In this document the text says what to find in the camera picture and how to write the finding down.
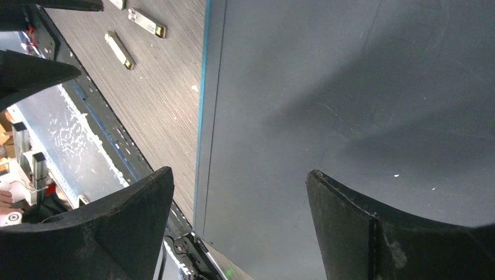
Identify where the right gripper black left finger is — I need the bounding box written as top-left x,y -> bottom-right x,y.
1,167 -> 174,279

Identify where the silver transceiver module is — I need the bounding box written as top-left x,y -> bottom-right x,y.
127,8 -> 167,39
104,31 -> 135,70

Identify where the dark grey network switch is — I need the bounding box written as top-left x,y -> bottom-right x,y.
193,1 -> 494,279

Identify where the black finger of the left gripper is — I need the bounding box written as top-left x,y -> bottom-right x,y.
1,50 -> 81,111
1,0 -> 104,12

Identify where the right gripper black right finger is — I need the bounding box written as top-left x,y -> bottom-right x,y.
306,170 -> 494,279

